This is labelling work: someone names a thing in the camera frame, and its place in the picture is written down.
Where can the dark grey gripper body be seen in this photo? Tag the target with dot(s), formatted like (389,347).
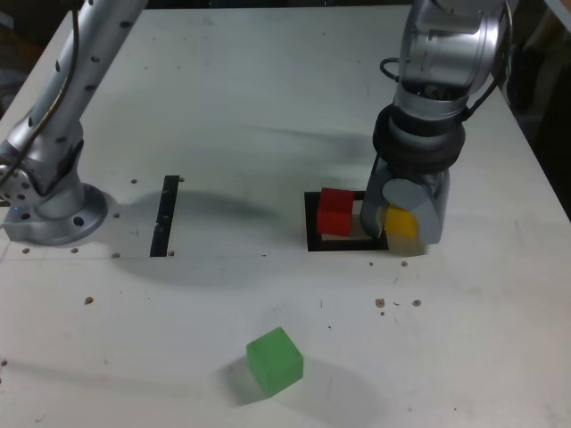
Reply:
(419,176)

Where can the yellow cube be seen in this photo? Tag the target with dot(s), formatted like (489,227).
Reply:
(401,223)

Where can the green cube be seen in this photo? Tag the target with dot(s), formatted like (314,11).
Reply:
(274,363)

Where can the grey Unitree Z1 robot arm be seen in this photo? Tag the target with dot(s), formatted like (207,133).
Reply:
(53,111)

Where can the red cube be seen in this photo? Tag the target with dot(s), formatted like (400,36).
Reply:
(334,218)

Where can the black tape square outline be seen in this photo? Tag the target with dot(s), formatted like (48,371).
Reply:
(312,243)

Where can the black tape strip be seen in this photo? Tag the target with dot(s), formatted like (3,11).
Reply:
(163,223)

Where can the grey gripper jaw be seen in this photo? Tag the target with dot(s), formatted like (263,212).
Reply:
(403,194)
(372,205)

